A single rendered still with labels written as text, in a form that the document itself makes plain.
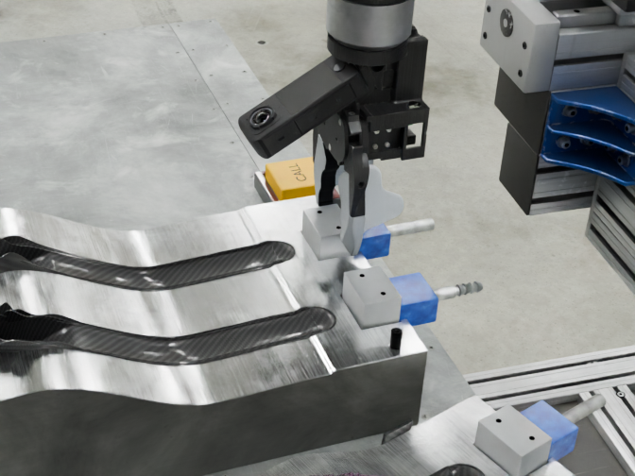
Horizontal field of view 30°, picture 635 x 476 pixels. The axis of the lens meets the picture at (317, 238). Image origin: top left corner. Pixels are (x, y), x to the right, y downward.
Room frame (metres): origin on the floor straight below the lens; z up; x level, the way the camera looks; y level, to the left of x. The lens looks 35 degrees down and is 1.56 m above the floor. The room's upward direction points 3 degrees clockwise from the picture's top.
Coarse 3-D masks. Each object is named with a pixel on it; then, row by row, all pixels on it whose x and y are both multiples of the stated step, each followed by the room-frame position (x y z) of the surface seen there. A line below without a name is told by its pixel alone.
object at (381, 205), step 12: (372, 168) 0.93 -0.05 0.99; (348, 180) 0.91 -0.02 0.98; (372, 180) 0.92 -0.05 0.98; (348, 192) 0.91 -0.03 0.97; (372, 192) 0.92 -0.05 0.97; (384, 192) 0.93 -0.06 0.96; (348, 204) 0.90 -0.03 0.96; (372, 204) 0.92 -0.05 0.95; (384, 204) 0.92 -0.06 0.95; (396, 204) 0.93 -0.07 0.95; (348, 216) 0.90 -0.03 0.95; (360, 216) 0.90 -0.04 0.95; (372, 216) 0.92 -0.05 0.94; (384, 216) 0.92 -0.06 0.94; (396, 216) 0.93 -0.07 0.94; (348, 228) 0.90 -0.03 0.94; (360, 228) 0.90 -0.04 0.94; (348, 240) 0.91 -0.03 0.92; (360, 240) 0.91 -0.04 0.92
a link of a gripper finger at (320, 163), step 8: (320, 144) 0.97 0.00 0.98; (320, 152) 0.97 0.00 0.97; (328, 152) 0.96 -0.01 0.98; (320, 160) 0.97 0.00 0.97; (328, 160) 0.96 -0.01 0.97; (320, 168) 0.97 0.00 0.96; (328, 168) 0.96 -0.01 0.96; (336, 168) 0.97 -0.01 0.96; (320, 176) 0.97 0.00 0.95; (328, 176) 0.97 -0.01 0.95; (336, 176) 0.98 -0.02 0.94; (320, 184) 0.97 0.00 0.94; (328, 184) 0.97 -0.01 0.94; (336, 184) 0.99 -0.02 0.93; (320, 192) 0.97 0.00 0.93; (328, 192) 0.98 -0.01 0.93; (320, 200) 0.97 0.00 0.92; (328, 200) 0.98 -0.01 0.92
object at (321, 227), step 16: (320, 208) 0.96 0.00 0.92; (336, 208) 0.96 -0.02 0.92; (304, 224) 0.95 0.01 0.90; (320, 224) 0.93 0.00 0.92; (336, 224) 0.94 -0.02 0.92; (384, 224) 0.96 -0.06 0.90; (400, 224) 0.97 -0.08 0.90; (416, 224) 0.98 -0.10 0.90; (432, 224) 0.98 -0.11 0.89; (320, 240) 0.91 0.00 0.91; (336, 240) 0.92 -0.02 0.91; (368, 240) 0.94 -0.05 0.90; (384, 240) 0.94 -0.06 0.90; (320, 256) 0.91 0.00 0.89; (336, 256) 0.92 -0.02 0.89; (368, 256) 0.94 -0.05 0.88; (384, 256) 0.94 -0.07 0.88
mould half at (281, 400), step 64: (128, 256) 0.91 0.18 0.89; (192, 256) 0.92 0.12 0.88; (128, 320) 0.80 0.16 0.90; (192, 320) 0.82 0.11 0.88; (0, 384) 0.67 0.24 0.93; (64, 384) 0.68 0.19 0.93; (128, 384) 0.70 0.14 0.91; (192, 384) 0.73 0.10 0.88; (256, 384) 0.74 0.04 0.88; (320, 384) 0.75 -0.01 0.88; (384, 384) 0.78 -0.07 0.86; (0, 448) 0.65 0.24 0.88; (64, 448) 0.67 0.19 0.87; (128, 448) 0.69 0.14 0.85; (192, 448) 0.71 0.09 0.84; (256, 448) 0.73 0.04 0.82
